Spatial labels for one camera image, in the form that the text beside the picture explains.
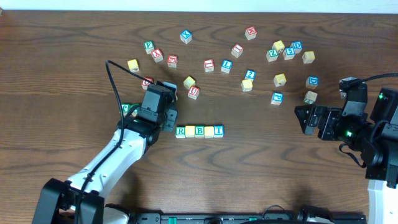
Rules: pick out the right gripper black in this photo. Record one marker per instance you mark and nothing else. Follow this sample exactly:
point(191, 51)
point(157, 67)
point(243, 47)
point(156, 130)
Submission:
point(323, 123)

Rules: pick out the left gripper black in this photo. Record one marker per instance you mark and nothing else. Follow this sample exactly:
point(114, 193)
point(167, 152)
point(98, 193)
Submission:
point(171, 117)

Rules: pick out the green R block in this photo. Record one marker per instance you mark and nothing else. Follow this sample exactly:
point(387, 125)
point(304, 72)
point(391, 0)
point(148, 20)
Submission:
point(180, 132)

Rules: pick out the yellow O block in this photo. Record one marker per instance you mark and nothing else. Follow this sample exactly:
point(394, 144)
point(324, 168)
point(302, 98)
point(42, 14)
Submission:
point(209, 131)
point(189, 131)

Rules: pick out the green B block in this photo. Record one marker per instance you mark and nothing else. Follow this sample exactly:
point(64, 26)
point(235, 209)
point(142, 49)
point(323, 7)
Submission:
point(199, 131)

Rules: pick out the blue T block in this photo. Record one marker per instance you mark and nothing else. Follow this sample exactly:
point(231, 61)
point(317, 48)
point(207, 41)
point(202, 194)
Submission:
point(218, 131)

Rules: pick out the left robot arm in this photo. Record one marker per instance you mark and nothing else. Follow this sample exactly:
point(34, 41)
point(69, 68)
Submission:
point(80, 199)

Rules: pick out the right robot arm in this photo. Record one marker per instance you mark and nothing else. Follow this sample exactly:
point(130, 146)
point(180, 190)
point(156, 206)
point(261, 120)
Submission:
point(373, 135)

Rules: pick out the green 7 block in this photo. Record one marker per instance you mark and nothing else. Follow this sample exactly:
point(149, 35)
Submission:
point(310, 97)

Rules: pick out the blue D block right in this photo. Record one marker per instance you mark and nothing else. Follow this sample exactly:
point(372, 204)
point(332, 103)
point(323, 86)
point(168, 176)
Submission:
point(312, 82)

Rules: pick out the blue d block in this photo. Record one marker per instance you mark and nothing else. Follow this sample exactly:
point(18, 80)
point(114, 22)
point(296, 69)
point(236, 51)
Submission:
point(312, 82)
point(297, 46)

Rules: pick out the blue P block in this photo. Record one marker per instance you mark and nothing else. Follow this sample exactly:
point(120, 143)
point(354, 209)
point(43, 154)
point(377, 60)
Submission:
point(277, 98)

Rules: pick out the red U block centre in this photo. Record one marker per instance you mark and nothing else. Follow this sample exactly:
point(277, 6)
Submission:
point(193, 92)

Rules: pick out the red u block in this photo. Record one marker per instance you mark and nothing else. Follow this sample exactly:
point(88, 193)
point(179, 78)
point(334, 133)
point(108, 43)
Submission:
point(146, 82)
point(193, 92)

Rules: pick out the green N block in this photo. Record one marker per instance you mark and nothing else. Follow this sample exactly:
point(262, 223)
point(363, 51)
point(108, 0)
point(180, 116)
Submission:
point(135, 108)

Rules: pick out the yellow tilted block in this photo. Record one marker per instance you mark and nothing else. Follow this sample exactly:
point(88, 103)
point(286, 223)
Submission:
point(189, 82)

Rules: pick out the red U block left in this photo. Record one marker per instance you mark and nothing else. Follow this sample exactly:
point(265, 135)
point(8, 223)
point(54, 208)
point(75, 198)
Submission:
point(146, 82)

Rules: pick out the yellow K block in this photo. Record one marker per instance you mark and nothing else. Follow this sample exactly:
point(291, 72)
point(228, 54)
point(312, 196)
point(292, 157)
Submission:
point(280, 80)

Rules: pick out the green J block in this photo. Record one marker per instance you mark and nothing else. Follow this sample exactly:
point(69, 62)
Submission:
point(125, 108)

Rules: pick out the red E block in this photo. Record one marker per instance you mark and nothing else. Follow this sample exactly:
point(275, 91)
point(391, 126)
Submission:
point(172, 61)

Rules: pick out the yellow B block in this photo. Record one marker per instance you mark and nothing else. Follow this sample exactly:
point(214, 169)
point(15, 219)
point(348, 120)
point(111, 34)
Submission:
point(308, 57)

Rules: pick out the yellow block far left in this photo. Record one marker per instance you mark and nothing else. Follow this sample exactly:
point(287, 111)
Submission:
point(133, 65)

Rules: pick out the red I block centre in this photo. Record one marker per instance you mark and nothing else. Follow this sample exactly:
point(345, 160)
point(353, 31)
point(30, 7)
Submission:
point(209, 65)

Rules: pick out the red i block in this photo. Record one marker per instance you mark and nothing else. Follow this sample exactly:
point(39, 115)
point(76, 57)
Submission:
point(209, 65)
point(237, 50)

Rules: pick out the blue 5 block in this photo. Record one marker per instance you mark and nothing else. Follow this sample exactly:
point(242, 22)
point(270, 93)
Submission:
point(288, 53)

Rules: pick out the yellow S block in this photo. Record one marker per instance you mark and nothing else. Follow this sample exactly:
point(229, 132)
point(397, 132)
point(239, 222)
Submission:
point(246, 85)

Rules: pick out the green Z block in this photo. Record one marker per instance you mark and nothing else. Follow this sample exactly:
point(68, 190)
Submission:
point(271, 55)

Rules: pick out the blue D block upper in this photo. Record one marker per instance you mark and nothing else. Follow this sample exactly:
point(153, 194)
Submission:
point(297, 46)

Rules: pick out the blue 2 block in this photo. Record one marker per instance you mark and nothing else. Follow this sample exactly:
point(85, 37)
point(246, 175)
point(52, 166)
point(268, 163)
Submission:
point(250, 75)

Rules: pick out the green F block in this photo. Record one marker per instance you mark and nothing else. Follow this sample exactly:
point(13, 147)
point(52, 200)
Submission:
point(149, 46)

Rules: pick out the yellow block with picture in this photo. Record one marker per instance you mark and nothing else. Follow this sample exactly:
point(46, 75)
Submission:
point(278, 46)

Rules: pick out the blue L block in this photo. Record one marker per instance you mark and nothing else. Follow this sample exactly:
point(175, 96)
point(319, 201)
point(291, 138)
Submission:
point(226, 66)

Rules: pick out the blue X block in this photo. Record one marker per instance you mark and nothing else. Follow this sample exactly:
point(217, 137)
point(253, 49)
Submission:
point(186, 36)

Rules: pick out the red I block upper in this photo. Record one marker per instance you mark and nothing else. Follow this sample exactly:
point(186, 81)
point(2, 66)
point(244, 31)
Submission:
point(237, 50)

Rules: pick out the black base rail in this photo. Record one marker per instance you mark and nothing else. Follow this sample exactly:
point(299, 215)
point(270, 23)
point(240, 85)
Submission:
point(156, 218)

